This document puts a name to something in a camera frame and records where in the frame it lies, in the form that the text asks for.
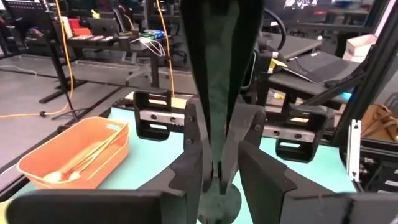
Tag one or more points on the gold metal spoon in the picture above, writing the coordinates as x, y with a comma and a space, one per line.
73, 176
107, 162
53, 178

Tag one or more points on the black tripod stand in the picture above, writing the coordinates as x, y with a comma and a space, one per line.
62, 77

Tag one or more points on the dark grey laptop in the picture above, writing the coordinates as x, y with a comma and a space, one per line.
323, 67

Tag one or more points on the silver metal bracket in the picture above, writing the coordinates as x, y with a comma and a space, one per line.
354, 149

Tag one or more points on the white cardboard box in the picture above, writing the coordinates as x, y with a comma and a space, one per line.
360, 46

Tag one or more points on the brown bag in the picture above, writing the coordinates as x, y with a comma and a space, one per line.
379, 121

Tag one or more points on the silver spoon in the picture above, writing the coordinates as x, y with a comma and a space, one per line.
220, 77

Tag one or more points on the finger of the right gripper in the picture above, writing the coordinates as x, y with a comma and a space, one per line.
245, 124
192, 130

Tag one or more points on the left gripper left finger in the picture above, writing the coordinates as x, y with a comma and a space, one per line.
93, 208

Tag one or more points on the green table mat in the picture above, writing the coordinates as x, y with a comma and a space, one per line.
149, 155

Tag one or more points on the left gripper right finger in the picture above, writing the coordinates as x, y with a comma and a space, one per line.
311, 208

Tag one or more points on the red box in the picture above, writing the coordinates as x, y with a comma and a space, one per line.
76, 25

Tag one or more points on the black control box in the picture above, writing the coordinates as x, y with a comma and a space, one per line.
382, 174

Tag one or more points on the black desk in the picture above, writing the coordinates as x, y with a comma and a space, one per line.
154, 71

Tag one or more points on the blue packet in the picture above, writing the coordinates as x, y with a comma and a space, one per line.
157, 33

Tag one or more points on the yellow plastic bin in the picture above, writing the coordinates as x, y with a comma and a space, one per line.
3, 214

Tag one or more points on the orange plastic bin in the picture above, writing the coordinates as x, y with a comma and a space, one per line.
37, 161

